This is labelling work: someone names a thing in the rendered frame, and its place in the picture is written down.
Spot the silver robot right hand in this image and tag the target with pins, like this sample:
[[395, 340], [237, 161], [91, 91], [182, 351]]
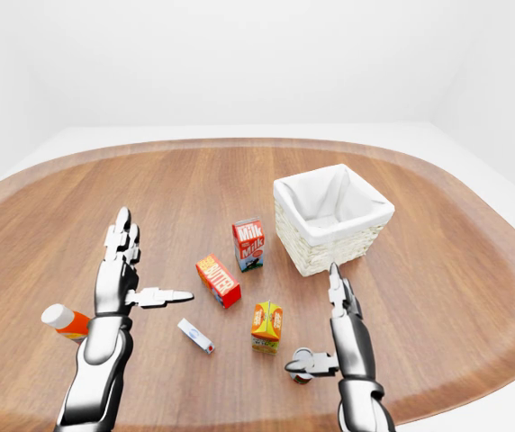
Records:
[[349, 342]]

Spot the silver robot left hand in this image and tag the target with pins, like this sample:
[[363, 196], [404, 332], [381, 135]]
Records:
[[115, 279]]

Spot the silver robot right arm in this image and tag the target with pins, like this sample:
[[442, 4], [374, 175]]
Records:
[[363, 405]]

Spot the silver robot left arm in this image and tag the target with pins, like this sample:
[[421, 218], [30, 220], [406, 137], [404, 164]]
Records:
[[97, 360]]

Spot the white wicker basket with liner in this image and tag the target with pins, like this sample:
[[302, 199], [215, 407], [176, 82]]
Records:
[[329, 216]]

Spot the small red tin can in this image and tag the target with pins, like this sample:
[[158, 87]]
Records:
[[301, 379]]

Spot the orange bottle with white cap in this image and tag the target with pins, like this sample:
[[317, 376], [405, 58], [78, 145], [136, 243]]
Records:
[[66, 321]]

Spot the orange juice carton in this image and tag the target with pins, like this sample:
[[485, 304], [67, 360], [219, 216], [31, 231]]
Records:
[[266, 326]]

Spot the white blue flat box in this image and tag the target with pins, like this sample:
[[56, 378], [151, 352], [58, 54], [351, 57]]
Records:
[[196, 335]]

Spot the red orange butter box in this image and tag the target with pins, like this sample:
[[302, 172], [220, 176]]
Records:
[[219, 279]]

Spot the red milk carton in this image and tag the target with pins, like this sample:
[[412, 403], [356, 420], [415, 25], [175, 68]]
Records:
[[249, 243]]

